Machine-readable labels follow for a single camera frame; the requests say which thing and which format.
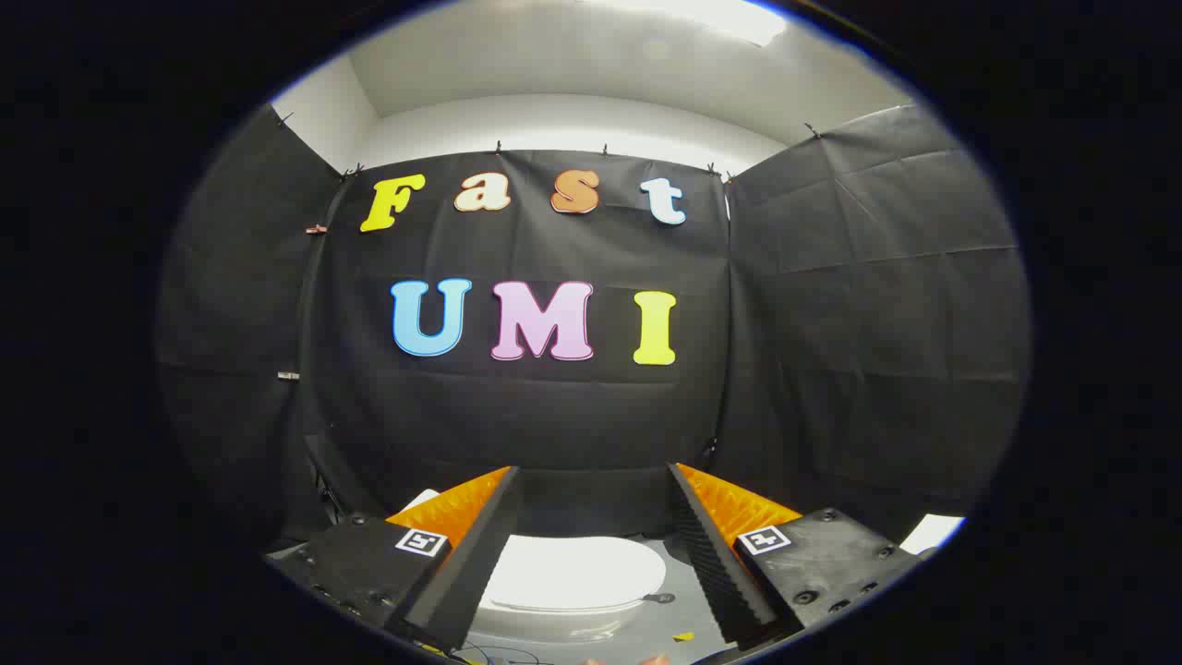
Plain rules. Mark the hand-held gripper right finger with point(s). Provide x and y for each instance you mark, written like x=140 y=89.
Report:
x=711 y=563

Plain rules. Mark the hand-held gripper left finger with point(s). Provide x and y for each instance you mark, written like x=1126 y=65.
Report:
x=476 y=563

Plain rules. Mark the white toilet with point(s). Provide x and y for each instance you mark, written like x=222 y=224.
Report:
x=554 y=628

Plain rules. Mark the black backdrop cloth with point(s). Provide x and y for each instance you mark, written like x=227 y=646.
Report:
x=554 y=416

